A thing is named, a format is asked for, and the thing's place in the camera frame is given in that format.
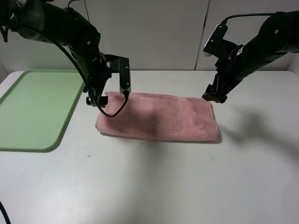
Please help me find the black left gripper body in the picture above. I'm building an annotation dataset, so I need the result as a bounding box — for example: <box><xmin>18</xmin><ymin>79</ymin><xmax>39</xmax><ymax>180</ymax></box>
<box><xmin>83</xmin><ymin>54</ymin><xmax>121</xmax><ymax>93</ymax></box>

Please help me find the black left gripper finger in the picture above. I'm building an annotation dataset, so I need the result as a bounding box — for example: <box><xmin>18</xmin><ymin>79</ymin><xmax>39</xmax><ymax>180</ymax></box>
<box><xmin>86</xmin><ymin>91</ymin><xmax>97</xmax><ymax>107</ymax></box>
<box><xmin>97</xmin><ymin>91</ymin><xmax>108</xmax><ymax>105</ymax></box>

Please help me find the black left camera cable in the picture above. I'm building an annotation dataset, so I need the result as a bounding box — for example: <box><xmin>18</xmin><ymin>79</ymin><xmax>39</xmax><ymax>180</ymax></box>
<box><xmin>0</xmin><ymin>23</ymin><xmax>129</xmax><ymax>118</ymax></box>

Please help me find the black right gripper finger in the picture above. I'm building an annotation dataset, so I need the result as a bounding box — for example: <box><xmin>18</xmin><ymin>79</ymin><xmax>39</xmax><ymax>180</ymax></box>
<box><xmin>214</xmin><ymin>90</ymin><xmax>228</xmax><ymax>103</ymax></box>
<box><xmin>202</xmin><ymin>84</ymin><xmax>214</xmax><ymax>101</ymax></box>

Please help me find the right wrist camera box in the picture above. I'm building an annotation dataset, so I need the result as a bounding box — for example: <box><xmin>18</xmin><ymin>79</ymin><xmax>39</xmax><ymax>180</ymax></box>
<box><xmin>203</xmin><ymin>23</ymin><xmax>228</xmax><ymax>58</ymax></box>

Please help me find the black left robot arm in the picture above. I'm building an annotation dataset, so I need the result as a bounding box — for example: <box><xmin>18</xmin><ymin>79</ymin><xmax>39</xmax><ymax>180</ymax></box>
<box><xmin>0</xmin><ymin>0</ymin><xmax>112</xmax><ymax>107</ymax></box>

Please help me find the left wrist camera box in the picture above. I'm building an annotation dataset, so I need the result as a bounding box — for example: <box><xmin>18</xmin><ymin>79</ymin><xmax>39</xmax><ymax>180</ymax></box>
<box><xmin>119</xmin><ymin>57</ymin><xmax>131</xmax><ymax>97</ymax></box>

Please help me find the pink terry towel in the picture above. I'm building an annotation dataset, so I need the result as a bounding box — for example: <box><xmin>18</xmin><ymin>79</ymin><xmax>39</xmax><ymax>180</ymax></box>
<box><xmin>95</xmin><ymin>92</ymin><xmax>219</xmax><ymax>142</ymax></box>

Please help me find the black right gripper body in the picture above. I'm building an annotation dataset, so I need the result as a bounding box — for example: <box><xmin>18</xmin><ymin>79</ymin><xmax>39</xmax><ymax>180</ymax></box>
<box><xmin>210</xmin><ymin>44</ymin><xmax>244</xmax><ymax>96</ymax></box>

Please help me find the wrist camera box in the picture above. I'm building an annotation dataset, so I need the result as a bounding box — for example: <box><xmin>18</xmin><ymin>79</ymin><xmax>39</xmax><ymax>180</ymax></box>
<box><xmin>203</xmin><ymin>23</ymin><xmax>228</xmax><ymax>58</ymax></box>
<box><xmin>119</xmin><ymin>57</ymin><xmax>131</xmax><ymax>97</ymax></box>

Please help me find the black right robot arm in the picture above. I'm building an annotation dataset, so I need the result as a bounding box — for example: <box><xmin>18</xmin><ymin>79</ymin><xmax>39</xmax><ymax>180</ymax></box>
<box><xmin>202</xmin><ymin>11</ymin><xmax>299</xmax><ymax>104</ymax></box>

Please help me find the green plastic tray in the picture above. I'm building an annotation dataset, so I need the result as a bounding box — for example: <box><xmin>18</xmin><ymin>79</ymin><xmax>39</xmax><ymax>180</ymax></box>
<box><xmin>0</xmin><ymin>70</ymin><xmax>84</xmax><ymax>152</ymax></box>

